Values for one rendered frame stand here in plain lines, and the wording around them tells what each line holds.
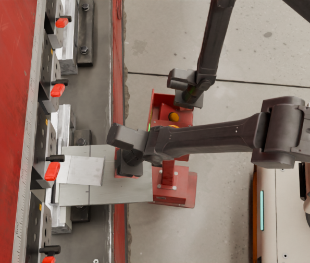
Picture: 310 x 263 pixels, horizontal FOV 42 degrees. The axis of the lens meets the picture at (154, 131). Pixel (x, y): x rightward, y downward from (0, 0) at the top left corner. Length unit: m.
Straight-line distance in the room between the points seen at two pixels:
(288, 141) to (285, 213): 1.34
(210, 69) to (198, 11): 1.63
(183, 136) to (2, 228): 0.38
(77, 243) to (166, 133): 0.52
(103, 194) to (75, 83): 0.48
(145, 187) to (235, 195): 1.13
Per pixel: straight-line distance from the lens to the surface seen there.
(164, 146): 0.89
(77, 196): 1.17
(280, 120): 0.65
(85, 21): 1.61
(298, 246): 1.95
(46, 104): 1.03
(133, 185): 1.16
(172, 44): 2.65
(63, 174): 1.20
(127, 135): 0.97
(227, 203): 2.21
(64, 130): 1.29
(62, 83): 1.01
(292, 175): 2.03
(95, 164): 1.20
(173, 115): 1.55
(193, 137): 0.81
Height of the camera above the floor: 2.11
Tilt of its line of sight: 65 degrees down
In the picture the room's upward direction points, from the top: 1 degrees counter-clockwise
